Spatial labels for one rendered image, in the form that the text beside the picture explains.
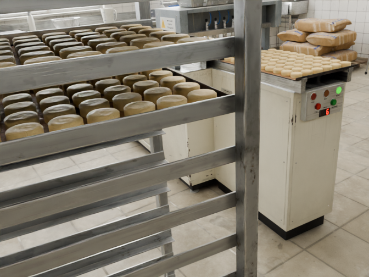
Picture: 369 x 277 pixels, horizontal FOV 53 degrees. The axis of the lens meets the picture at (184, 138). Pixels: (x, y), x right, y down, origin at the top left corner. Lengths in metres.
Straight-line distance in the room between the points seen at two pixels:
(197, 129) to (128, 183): 1.77
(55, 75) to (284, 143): 1.48
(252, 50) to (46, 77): 0.29
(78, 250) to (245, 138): 0.31
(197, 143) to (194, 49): 1.83
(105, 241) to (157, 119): 0.21
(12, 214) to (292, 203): 1.62
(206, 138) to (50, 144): 1.91
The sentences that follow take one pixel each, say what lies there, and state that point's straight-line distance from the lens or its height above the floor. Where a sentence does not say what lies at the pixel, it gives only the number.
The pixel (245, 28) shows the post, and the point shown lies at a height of 1.26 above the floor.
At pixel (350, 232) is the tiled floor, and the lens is 2.30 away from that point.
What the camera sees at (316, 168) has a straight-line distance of 2.02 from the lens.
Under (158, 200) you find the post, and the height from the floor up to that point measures 0.73.
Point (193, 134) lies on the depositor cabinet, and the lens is 2.32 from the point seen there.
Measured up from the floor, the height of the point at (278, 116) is 0.70.
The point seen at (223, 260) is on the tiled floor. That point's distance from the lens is 2.02.
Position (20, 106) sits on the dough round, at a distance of 0.68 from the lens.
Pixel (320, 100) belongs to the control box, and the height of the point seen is 0.78.
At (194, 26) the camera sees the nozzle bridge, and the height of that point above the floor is 1.08.
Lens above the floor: 1.33
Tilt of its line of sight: 23 degrees down
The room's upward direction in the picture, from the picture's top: 4 degrees counter-clockwise
